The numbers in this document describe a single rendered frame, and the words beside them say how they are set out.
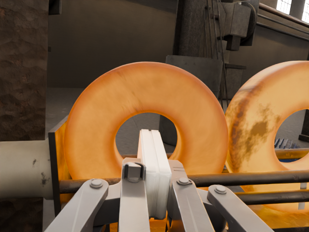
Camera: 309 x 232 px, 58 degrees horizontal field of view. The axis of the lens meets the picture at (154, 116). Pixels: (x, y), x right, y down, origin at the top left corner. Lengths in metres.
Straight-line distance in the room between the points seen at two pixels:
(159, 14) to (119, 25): 1.42
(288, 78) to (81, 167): 0.21
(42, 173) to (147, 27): 8.07
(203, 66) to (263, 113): 2.40
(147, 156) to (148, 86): 0.10
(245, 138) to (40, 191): 0.20
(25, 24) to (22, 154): 0.26
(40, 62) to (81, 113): 0.25
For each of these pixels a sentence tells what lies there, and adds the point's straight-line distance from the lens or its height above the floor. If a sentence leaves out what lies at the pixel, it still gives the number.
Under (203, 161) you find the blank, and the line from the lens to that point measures 0.27.
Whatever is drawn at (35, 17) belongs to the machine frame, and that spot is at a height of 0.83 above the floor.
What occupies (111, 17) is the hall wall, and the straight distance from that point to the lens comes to 7.62.
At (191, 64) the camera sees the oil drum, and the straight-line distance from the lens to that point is 2.66.
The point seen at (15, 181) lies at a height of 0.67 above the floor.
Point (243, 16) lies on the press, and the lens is 8.17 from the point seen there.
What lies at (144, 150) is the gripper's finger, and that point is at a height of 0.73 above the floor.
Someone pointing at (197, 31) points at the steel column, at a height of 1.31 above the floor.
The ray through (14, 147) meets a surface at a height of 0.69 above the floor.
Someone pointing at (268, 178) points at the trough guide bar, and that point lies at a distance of 0.28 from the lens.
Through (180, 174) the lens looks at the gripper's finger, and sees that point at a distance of 0.17.
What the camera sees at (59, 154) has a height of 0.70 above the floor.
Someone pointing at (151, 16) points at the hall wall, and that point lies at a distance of 8.40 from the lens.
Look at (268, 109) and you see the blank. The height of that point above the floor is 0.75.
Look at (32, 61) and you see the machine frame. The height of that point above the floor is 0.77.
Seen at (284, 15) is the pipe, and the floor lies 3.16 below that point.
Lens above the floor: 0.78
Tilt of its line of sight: 11 degrees down
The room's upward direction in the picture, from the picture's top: 6 degrees clockwise
